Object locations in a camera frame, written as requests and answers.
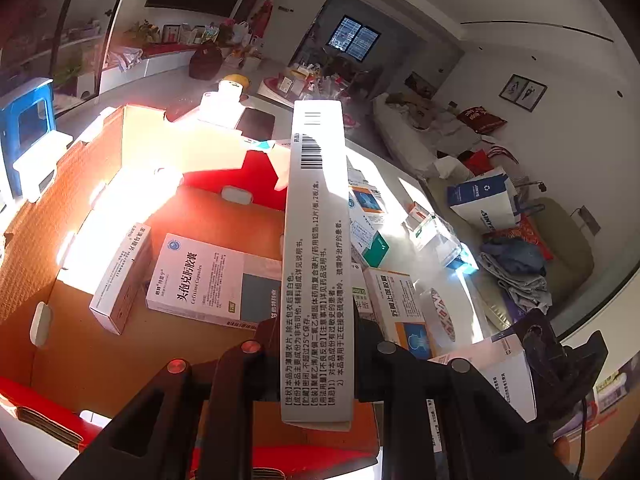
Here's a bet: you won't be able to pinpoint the dark window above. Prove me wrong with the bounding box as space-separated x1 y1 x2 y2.
328 15 380 62

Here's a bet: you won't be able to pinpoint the blue white paper bag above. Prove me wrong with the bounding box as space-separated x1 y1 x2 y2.
446 167 521 234

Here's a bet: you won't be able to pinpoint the dark maroon bag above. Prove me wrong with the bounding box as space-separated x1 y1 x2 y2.
189 41 224 80

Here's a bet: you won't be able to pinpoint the red cardboard storage box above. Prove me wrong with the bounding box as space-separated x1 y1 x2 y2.
1 101 380 479

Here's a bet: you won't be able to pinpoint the framed wall pictures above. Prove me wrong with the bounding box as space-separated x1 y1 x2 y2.
499 74 548 113

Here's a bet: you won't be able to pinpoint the white olive medicine box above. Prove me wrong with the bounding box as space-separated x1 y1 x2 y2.
348 191 390 268

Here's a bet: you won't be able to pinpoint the round white red coffee table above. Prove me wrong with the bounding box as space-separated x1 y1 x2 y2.
257 65 361 130

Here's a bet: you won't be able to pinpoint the long white barcode medicine box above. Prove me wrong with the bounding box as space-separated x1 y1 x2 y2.
280 100 355 431

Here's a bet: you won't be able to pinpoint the white sofa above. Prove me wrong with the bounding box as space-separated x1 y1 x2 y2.
371 93 502 177

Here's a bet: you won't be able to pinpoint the orange blue throat medicine box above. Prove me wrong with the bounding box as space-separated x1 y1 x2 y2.
363 268 435 360

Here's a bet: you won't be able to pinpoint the narrow white medicine box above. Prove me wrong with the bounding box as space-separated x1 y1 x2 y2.
89 223 152 335

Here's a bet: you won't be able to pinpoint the white pink capsule box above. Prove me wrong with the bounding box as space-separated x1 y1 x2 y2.
146 233 282 330

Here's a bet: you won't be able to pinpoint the blue plastic stool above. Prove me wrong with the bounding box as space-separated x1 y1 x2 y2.
0 77 55 198

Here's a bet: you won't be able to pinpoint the green potted plant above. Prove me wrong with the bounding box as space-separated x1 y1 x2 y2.
122 20 160 49

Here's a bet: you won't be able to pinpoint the white red medicine box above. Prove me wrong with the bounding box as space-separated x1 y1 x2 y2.
405 202 448 252

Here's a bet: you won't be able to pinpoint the pile of folded clothes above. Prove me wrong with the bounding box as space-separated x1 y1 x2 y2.
480 237 552 314

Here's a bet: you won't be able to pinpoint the black smartphone red case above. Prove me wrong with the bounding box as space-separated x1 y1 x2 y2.
236 107 276 141

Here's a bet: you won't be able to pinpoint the blue white medicine box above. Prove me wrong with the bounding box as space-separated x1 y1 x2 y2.
447 243 478 275

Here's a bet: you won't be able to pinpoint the red cushion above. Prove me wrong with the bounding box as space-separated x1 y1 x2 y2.
457 106 508 136

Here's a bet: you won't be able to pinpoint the orange fruit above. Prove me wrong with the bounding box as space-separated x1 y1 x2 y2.
222 74 250 90

